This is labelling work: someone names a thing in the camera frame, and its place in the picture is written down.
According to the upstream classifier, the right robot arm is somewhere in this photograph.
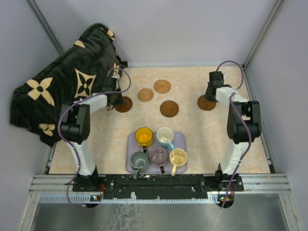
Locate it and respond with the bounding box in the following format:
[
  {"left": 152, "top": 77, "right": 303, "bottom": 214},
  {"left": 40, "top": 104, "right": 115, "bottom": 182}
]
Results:
[{"left": 205, "top": 71, "right": 261, "bottom": 191}]

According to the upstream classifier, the black floral plush blanket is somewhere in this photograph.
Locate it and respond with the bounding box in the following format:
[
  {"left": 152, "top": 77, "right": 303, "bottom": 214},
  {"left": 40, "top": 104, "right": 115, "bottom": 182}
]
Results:
[{"left": 10, "top": 23, "right": 128, "bottom": 146}]

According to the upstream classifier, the light blue mug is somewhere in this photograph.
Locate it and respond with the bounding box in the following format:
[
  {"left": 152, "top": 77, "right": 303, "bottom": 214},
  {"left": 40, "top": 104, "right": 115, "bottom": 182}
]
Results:
[{"left": 156, "top": 127, "right": 174, "bottom": 150}]

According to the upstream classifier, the lavender plastic tray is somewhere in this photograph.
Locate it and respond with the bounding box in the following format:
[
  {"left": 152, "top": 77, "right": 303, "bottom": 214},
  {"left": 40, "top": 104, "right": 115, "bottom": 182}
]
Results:
[{"left": 125, "top": 132, "right": 186, "bottom": 174}]

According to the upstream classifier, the woven rattan coaster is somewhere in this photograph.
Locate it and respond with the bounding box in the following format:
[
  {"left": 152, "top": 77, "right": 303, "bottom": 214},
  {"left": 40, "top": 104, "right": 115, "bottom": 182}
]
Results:
[
  {"left": 154, "top": 79, "right": 171, "bottom": 94},
  {"left": 137, "top": 88, "right": 154, "bottom": 102}
]

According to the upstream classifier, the brown wooden coaster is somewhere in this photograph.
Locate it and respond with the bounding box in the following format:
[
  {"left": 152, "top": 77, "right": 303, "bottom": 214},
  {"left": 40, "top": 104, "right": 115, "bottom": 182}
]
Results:
[
  {"left": 197, "top": 95, "right": 216, "bottom": 111},
  {"left": 160, "top": 101, "right": 179, "bottom": 118},
  {"left": 115, "top": 96, "right": 133, "bottom": 113}
]

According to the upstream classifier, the purple mug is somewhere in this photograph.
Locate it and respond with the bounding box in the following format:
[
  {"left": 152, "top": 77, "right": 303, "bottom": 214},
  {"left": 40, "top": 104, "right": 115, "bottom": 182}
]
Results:
[{"left": 149, "top": 146, "right": 168, "bottom": 174}]

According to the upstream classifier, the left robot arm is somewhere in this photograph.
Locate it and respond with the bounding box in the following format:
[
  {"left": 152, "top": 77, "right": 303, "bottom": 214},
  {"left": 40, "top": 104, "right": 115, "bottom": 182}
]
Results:
[{"left": 57, "top": 76, "right": 123, "bottom": 191}]

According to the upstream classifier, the grey green mug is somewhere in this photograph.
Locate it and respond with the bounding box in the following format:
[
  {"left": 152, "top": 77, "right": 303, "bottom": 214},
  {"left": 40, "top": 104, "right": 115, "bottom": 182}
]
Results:
[{"left": 130, "top": 152, "right": 150, "bottom": 180}]

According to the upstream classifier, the cream yellow mug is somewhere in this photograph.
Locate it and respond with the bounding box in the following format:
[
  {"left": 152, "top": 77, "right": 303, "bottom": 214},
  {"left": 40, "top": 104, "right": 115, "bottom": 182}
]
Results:
[{"left": 169, "top": 148, "right": 188, "bottom": 176}]

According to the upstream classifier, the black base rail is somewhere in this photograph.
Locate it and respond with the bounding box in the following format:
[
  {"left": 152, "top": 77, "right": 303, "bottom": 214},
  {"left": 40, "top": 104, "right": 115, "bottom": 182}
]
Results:
[{"left": 73, "top": 170, "right": 244, "bottom": 207}]

